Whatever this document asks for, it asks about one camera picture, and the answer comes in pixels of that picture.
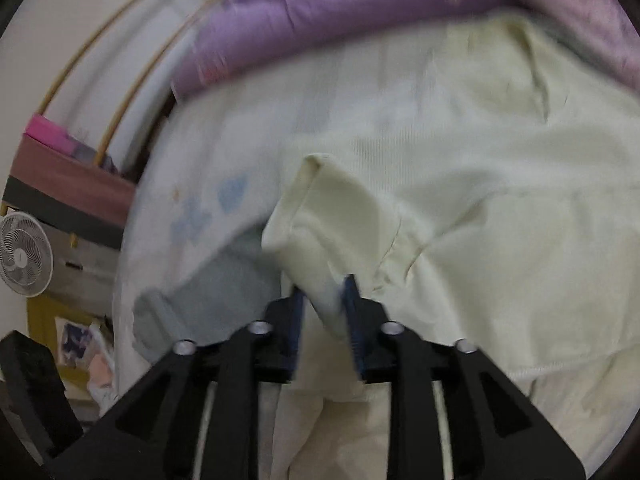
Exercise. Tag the purple blanket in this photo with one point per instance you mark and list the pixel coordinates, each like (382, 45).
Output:
(320, 15)

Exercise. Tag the white electric fan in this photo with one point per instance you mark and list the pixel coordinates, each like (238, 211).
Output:
(21, 253)

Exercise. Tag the white printed bed sheet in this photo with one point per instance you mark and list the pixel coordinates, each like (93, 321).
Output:
(220, 175)

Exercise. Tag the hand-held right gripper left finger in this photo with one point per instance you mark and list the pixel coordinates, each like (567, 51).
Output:
(298, 316)

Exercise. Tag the pale yellow sweatshirt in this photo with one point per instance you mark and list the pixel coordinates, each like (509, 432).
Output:
(450, 210)

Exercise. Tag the pink and grey folded cloths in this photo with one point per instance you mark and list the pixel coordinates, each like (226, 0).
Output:
(65, 175)

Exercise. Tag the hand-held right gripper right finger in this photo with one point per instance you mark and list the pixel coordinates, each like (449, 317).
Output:
(352, 310)

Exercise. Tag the yellow cabinet with pictures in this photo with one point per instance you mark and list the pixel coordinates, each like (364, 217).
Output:
(70, 345)

